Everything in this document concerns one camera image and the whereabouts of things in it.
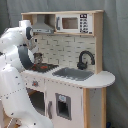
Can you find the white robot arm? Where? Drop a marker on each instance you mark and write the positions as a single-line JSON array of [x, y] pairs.
[[15, 57]]

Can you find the wooden toy kitchen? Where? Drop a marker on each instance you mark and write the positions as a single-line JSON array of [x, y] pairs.
[[63, 49]]

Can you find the grey toy sink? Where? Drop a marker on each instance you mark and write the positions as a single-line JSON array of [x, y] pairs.
[[73, 74]]

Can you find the toy microwave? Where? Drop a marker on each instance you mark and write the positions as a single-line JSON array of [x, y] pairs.
[[74, 23]]

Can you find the silver toy pot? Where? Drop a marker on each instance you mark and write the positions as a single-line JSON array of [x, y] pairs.
[[38, 58]]

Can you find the white cabinet door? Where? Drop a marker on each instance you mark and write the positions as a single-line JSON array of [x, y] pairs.
[[64, 105]]

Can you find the black toy faucet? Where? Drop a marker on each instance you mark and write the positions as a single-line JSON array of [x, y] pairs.
[[83, 63]]

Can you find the right red stove knob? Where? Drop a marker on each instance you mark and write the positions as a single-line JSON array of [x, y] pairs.
[[35, 84]]

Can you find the grey range hood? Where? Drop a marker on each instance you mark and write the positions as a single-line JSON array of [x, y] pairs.
[[41, 25]]

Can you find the black toy stovetop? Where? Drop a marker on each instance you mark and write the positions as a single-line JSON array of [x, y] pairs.
[[43, 67]]

